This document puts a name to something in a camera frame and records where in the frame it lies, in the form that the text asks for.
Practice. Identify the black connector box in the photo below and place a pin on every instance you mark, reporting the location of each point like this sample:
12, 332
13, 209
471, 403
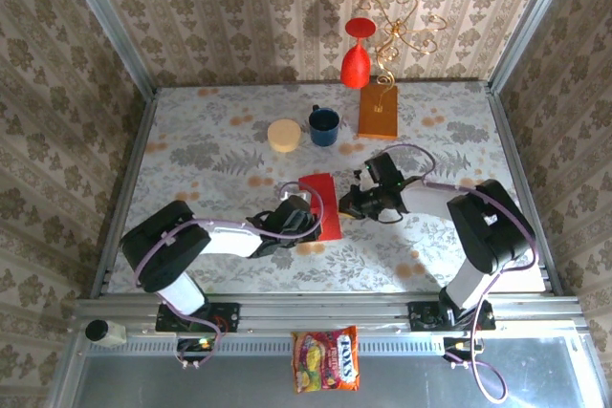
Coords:
196, 345
459, 346

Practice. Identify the small black white camera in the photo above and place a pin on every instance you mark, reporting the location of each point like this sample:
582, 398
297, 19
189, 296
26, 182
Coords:
102, 330

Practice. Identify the aluminium frame post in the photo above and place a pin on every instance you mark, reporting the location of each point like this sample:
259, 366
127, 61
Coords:
105, 21
526, 21

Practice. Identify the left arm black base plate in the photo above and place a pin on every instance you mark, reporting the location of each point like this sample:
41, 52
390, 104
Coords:
229, 317

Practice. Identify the grey metal panel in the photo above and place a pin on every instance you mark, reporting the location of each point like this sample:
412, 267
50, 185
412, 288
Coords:
239, 379

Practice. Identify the red wine glass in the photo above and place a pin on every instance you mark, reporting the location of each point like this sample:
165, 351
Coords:
355, 66

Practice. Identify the aluminium table side rail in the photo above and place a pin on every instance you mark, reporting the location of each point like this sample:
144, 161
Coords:
134, 164
508, 140

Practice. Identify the beige round lid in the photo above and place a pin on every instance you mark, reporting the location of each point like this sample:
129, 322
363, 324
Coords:
284, 135

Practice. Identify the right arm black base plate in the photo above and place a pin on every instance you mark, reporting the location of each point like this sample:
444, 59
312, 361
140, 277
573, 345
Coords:
421, 317

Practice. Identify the aluminium frame cross rail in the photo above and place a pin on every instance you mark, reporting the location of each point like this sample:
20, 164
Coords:
325, 312

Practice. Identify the dark blue mug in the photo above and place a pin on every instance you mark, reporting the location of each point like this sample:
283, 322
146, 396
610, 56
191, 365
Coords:
324, 135

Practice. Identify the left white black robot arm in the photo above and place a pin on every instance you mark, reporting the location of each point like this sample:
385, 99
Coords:
229, 238

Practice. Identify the floral tablecloth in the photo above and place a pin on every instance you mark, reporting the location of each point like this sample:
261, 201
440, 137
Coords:
215, 116

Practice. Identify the red yellow candy bag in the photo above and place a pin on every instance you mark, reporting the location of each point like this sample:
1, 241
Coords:
325, 360

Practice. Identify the orange wooden rack base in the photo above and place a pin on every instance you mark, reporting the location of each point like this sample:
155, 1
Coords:
378, 123

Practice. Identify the red paper sheet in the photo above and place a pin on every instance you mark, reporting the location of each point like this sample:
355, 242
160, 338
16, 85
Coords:
330, 221

